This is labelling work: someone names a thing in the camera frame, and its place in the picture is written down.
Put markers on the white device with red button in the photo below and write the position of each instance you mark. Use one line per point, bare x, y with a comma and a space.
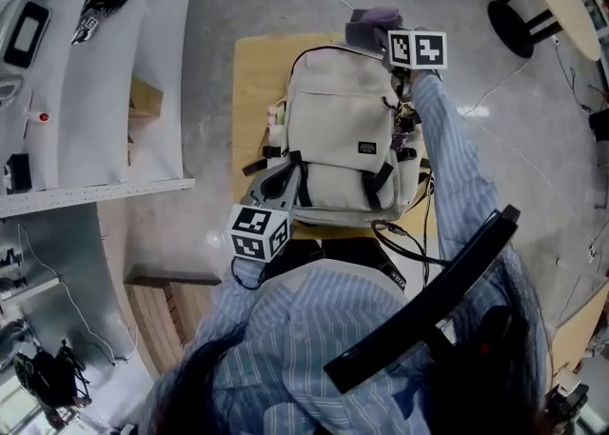
42, 116

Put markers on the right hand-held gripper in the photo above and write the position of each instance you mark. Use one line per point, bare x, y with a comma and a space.
418, 50

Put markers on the purple cloth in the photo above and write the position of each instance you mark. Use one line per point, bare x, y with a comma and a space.
368, 26

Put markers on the person's left forearm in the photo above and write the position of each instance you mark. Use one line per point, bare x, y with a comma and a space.
238, 290

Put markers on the person's black trousers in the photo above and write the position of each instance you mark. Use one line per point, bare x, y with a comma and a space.
342, 252

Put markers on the spare grey gripper device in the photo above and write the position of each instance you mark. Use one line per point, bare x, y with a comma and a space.
85, 29

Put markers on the yellow floor mat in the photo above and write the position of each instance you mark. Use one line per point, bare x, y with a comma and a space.
257, 81

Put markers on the white metal shelving unit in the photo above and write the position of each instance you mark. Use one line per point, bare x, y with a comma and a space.
95, 114

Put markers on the person's right forearm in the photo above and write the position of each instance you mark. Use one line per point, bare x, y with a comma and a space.
452, 162

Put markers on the white machine with dark screen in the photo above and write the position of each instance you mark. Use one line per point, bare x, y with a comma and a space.
26, 38

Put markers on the wooden plank pallet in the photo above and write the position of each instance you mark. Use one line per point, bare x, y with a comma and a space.
166, 323

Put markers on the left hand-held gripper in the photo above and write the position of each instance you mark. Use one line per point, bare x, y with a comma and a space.
259, 233

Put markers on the brown cardboard box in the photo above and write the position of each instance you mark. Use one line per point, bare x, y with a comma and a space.
145, 100

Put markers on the person's striped shirt torso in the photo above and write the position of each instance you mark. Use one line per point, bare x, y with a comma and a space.
309, 342

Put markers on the round table with black base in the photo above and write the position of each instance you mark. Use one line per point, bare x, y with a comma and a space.
556, 0

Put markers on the pink plush toy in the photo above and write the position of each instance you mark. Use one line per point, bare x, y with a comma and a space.
276, 114

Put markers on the small black box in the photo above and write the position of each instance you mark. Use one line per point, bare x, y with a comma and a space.
19, 173

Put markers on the white backpack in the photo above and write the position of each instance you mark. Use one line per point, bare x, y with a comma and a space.
338, 124

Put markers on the pile of black equipment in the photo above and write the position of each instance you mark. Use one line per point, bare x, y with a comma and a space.
47, 381

